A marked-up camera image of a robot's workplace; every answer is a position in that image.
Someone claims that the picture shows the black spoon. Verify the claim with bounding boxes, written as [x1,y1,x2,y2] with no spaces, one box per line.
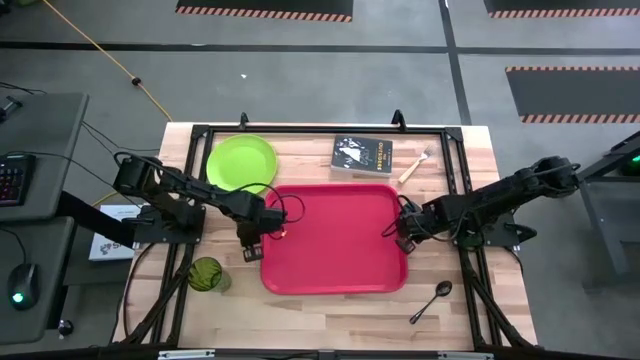
[408,280,454,326]

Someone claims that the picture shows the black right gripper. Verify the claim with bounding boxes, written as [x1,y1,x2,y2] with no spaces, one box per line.
[395,197,444,255]

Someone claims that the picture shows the lime green plate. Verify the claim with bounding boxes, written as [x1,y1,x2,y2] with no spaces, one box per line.
[205,133,279,195]

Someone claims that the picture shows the black computer mouse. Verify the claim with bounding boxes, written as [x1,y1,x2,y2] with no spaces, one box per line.
[6,262,41,311]

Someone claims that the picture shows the fork with orange handle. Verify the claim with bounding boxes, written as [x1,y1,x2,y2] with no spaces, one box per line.
[397,144,435,185]

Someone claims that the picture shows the black keyboard with lit keys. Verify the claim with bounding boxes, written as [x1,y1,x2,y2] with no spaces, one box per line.
[0,153,38,208]

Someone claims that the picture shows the small black tool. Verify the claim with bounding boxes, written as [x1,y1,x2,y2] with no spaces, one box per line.
[0,96,24,124]

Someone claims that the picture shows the black cable sleeve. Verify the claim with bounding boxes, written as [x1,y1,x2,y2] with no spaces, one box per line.
[57,191,137,249]

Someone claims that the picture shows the green translucent cup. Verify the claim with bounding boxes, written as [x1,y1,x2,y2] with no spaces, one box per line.
[187,256,233,294]

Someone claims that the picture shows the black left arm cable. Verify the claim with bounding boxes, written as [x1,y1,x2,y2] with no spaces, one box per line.
[219,182,307,240]

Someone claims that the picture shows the black mouse cable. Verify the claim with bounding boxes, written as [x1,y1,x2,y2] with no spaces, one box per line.
[0,227,27,266]

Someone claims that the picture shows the silver metal bracket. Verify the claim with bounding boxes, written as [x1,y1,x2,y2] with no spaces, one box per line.
[157,349,216,360]
[437,351,495,360]

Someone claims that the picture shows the black paperback book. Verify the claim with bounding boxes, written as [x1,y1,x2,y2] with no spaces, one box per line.
[330,134,394,177]

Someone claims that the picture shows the black hazard-striped floor mat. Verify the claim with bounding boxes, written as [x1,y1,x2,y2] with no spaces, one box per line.
[174,0,355,24]
[504,65,640,125]
[483,0,640,20]

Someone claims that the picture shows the white printed box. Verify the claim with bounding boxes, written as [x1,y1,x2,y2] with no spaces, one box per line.
[88,203,144,263]

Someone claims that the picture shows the grey desk top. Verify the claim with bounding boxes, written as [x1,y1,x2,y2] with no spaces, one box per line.
[0,215,76,346]
[0,92,90,224]

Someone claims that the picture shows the black metal table frame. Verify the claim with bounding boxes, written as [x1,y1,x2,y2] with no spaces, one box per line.
[112,109,539,351]

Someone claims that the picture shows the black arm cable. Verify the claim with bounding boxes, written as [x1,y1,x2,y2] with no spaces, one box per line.
[219,182,307,240]
[380,194,426,239]

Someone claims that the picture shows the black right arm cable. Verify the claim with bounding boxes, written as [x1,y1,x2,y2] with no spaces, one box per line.
[380,194,426,239]

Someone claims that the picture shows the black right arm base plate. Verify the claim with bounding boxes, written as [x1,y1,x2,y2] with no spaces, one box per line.
[452,209,522,249]

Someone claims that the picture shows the black keyboard cable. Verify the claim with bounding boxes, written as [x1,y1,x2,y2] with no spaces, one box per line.
[4,149,144,209]

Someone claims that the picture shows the red plastic tray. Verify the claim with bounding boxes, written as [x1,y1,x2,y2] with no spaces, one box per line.
[259,183,410,296]

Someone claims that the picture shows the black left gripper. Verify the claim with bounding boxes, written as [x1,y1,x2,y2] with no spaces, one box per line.
[230,191,289,263]

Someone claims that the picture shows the yellow extension cable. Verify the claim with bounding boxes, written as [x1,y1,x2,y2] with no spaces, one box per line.
[42,0,174,207]

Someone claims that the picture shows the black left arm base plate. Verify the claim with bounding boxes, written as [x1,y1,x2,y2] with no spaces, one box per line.
[133,203,207,246]

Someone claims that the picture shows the dark metal equipment stand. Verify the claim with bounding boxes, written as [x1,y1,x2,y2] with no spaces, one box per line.
[574,130,640,291]

